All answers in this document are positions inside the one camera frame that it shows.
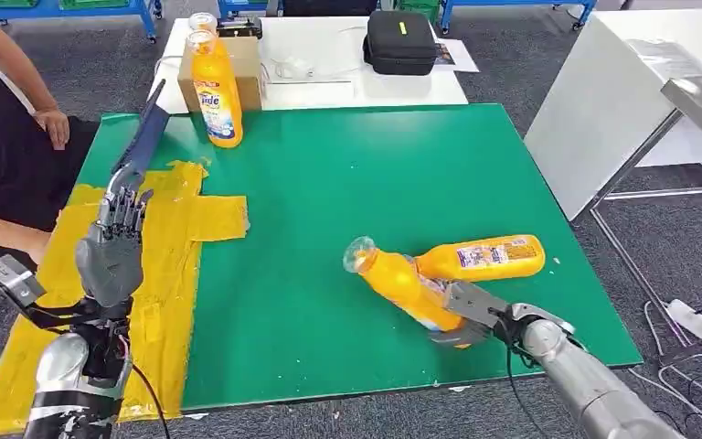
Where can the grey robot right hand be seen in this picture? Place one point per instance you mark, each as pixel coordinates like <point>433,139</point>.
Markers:
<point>475,303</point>

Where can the person's left hand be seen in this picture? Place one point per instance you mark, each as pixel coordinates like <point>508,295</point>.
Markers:
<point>54,127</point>

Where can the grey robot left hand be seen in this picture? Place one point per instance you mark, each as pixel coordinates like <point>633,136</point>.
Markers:
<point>109,266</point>

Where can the orange drink bottle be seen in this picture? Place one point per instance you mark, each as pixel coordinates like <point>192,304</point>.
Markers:
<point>202,21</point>
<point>218,97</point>
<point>496,257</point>
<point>393,285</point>

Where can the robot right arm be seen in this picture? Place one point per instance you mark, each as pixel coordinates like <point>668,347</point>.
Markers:
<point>581,382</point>

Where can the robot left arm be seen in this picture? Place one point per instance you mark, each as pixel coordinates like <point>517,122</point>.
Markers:
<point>63,369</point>

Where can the dark blue long tool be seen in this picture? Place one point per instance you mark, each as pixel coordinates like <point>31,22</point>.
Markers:
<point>148,136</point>

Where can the blue metal rack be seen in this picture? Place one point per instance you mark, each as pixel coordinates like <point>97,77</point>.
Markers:
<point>54,10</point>
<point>242,5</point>
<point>508,3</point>

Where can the green bin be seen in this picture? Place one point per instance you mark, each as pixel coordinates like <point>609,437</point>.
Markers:
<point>0,2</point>
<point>93,3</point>

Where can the green table mat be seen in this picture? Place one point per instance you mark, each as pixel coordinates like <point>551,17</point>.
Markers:
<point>357,182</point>

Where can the brown cardboard box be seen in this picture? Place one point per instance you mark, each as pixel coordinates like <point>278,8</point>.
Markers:
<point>251,72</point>

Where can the black device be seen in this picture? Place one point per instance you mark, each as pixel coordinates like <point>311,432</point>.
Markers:
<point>239,27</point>

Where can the white power strip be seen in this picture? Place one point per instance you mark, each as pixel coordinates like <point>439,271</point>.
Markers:
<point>687,316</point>

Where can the white board panel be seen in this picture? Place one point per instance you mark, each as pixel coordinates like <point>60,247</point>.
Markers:
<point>593,109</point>

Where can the printed paper sheet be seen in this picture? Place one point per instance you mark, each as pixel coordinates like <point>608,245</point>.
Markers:
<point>457,57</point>

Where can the white table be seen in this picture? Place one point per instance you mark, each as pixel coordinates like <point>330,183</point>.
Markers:
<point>339,91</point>

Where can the black zipped case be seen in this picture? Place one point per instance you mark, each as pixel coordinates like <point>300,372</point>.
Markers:
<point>399,48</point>

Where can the green crate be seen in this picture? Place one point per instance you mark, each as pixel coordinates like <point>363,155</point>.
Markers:
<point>420,5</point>

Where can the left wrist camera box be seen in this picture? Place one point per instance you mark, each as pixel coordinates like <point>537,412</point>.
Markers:
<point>12,280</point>

